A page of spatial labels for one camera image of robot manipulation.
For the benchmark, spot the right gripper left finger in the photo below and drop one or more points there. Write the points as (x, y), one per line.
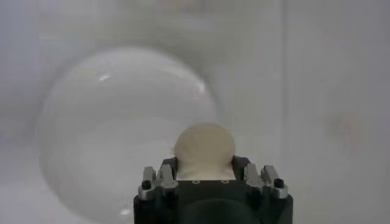
(164, 182)

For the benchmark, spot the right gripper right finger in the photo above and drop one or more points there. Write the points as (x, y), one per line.
(253, 176)

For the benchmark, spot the white steamed baozi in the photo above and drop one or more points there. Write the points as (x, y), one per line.
(204, 149)

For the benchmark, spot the round white plate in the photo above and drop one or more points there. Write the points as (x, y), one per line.
(115, 128)

